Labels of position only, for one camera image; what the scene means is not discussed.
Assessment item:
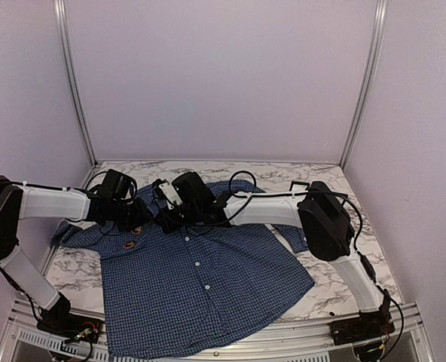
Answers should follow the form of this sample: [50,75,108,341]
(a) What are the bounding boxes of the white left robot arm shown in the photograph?
[0,170,152,336]

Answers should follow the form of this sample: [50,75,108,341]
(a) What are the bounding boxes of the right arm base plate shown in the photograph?
[329,298,396,345]

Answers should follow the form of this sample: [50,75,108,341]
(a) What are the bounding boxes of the left aluminium frame post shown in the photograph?
[53,0,98,167]

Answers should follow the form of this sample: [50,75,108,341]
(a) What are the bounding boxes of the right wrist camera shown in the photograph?
[153,179,183,210]

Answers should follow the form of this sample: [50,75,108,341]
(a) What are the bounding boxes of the aluminium frame post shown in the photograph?
[339,0,389,170]
[53,0,98,167]

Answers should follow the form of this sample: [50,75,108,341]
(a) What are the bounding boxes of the right aluminium frame post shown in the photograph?
[339,0,389,170]

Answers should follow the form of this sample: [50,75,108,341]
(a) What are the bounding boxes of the aluminium front rail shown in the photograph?
[0,299,436,361]

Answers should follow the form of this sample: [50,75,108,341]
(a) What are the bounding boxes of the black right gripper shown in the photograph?
[153,203,200,234]

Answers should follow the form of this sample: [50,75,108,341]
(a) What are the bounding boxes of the blue checked button shirt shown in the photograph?
[51,179,316,358]

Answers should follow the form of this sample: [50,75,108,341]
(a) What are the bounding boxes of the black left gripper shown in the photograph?
[109,197,154,232]

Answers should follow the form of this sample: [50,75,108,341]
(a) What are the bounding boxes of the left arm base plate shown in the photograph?
[37,313,103,343]

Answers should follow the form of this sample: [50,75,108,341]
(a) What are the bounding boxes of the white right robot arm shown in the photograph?
[153,172,389,338]

